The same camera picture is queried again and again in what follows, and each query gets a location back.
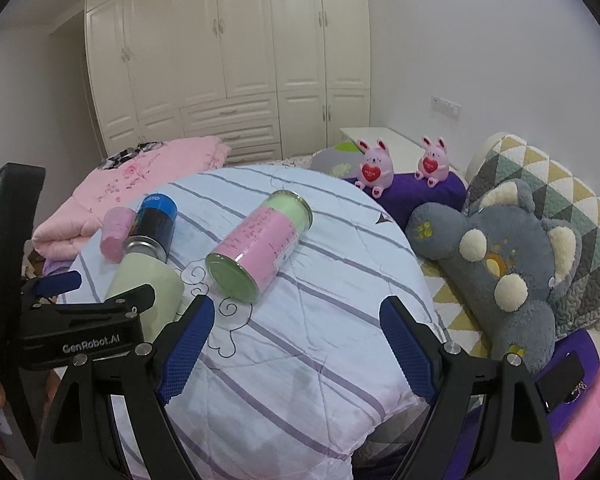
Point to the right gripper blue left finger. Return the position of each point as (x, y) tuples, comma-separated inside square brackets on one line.
[(178, 346)]

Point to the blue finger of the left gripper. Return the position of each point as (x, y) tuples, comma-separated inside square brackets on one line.
[(57, 284), (134, 301)]

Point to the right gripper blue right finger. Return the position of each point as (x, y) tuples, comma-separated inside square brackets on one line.
[(413, 345)]

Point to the small pink cup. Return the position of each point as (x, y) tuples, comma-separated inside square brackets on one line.
[(115, 229)]

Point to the folded purple blanket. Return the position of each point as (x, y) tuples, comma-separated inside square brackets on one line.
[(54, 267)]

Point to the blue black towel can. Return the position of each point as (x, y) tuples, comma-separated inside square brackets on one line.
[(152, 229)]

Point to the striped white quilt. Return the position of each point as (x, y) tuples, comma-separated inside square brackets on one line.
[(292, 385)]

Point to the pink green labelled can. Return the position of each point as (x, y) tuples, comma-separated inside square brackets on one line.
[(247, 260)]

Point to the folded pink blanket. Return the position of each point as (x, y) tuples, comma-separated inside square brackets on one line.
[(63, 235)]

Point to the grey plush elephant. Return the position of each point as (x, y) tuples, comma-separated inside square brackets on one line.
[(509, 265)]

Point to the black phone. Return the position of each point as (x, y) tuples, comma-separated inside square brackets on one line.
[(558, 383)]

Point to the purple cushion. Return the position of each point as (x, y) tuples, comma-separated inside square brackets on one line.
[(406, 193)]

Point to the triangle pattern quilted headboard cover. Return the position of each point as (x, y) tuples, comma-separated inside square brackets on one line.
[(557, 194)]

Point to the left pink bunny toy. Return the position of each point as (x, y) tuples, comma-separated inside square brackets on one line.
[(376, 169)]

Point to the pink bunny toy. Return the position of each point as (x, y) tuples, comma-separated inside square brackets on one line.
[(434, 165), (376, 169)]

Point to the right pink bunny toy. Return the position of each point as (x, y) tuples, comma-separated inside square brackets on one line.
[(434, 165)]

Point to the pink fuzzy blanket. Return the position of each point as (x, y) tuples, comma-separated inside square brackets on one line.
[(582, 436)]

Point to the white bedside table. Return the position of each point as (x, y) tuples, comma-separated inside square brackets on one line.
[(404, 152)]

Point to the grey pillow green flower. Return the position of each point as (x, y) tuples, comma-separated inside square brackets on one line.
[(340, 161)]

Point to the cream white wardrobe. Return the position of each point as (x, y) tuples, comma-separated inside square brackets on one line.
[(270, 78)]

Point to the white wall switch panel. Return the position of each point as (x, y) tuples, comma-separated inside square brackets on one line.
[(445, 107)]

